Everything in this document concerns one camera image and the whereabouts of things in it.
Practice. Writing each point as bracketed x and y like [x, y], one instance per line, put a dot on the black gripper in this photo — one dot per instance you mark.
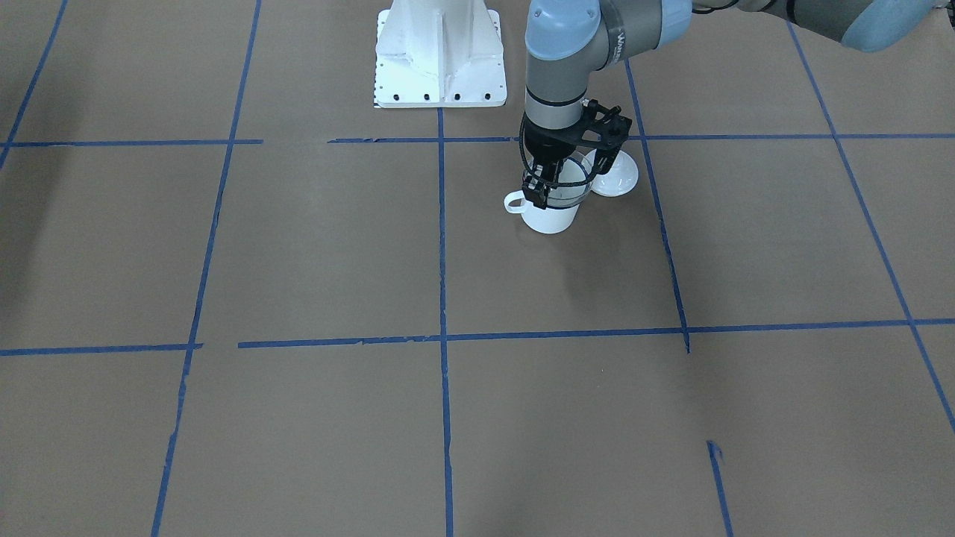
[543, 147]

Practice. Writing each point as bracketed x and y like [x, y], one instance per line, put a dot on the white cup lid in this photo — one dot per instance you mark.
[622, 177]

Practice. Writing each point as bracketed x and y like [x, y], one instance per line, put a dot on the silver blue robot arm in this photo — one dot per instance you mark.
[566, 41]

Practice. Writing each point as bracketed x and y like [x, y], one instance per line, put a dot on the white enamel cup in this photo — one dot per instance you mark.
[540, 219]

